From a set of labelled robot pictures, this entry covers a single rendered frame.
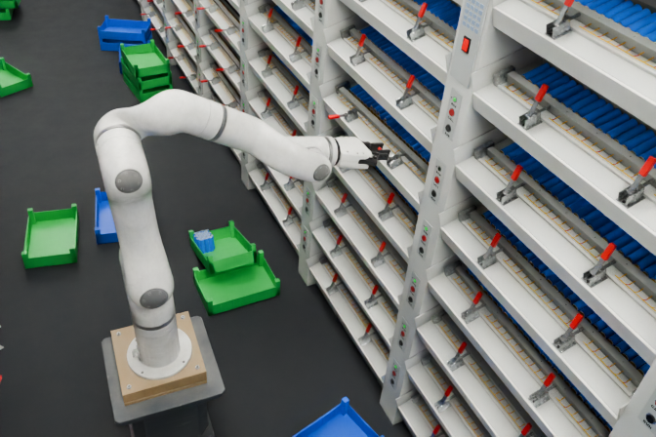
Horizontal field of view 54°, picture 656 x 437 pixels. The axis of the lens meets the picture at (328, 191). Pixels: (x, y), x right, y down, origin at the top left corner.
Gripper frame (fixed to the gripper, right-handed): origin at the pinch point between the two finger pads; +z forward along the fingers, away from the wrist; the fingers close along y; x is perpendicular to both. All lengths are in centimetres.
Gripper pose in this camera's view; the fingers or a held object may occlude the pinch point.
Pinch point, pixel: (379, 151)
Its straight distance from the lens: 179.3
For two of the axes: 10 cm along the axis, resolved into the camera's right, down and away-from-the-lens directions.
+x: 2.6, -8.2, -5.1
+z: 8.6, -0.4, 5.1
